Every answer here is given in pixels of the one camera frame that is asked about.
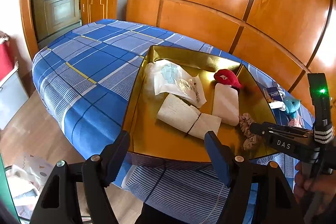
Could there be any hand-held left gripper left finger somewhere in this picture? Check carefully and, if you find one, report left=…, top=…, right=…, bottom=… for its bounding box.
left=30, top=130, right=131, bottom=224

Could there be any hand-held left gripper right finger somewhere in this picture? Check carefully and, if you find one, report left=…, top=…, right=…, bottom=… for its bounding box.
left=204, top=131, right=305, bottom=224

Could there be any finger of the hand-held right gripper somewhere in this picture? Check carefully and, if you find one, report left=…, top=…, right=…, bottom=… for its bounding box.
left=249, top=122, right=314, bottom=138

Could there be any beige scrunchie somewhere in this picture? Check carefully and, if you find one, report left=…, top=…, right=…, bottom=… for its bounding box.
left=238, top=112, right=264, bottom=151

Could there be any blue tissue packet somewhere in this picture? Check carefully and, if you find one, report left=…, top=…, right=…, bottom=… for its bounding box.
left=263, top=87, right=284, bottom=109

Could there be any teal plush toy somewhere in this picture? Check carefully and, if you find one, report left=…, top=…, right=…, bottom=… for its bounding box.
left=283, top=97, right=302, bottom=128

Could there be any gold tin box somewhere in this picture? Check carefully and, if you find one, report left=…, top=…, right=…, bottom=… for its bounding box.
left=122, top=45, right=280, bottom=163

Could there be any white soft pouch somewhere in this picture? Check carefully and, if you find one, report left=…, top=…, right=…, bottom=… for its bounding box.
left=212, top=83, right=240, bottom=126

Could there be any red plush toy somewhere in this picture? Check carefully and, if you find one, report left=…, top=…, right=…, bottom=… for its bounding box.
left=214, top=69, right=243, bottom=89

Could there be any white bandage roll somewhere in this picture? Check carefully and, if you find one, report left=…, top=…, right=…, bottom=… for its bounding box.
left=157, top=93, right=223, bottom=139

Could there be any clear plastic mask pack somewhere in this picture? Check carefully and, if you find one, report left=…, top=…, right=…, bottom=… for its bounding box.
left=144, top=59, right=208, bottom=109

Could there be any person's right hand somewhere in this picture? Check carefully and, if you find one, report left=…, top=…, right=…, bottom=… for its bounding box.
left=293, top=161, right=336, bottom=204

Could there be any patterned white plastic bag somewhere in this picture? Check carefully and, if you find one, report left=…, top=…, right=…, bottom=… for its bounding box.
left=10, top=154, right=55, bottom=214

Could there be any bed with blue plaid sheet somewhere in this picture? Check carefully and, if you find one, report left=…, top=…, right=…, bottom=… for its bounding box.
left=31, top=19, right=315, bottom=224

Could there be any white storage box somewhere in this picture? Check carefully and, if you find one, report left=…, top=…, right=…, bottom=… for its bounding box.
left=0, top=61, right=29, bottom=130

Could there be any wooden wardrobe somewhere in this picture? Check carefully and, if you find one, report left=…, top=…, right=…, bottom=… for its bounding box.
left=126, top=0, right=336, bottom=119

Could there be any red storage bag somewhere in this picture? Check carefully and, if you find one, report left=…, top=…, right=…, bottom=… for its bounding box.
left=0, top=32, right=15, bottom=81

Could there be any wooden door frame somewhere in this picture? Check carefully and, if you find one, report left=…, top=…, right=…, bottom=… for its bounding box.
left=19, top=0, right=40, bottom=59

